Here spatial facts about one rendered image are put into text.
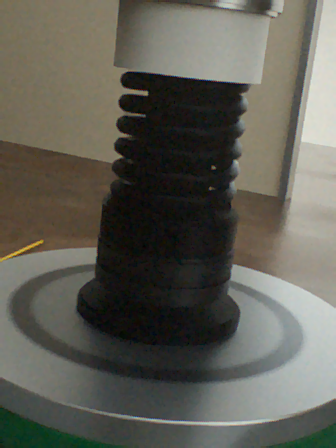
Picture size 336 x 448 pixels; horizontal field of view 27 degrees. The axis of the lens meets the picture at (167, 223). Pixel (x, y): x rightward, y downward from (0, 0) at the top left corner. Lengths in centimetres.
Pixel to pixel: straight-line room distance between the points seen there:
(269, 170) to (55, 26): 214
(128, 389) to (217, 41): 15
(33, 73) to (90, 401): 580
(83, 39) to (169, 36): 547
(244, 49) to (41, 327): 16
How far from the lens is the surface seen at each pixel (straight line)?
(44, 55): 598
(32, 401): 28
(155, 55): 30
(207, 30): 30
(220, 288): 33
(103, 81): 567
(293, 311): 39
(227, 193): 32
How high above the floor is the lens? 102
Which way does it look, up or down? 15 degrees down
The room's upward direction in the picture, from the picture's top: 7 degrees clockwise
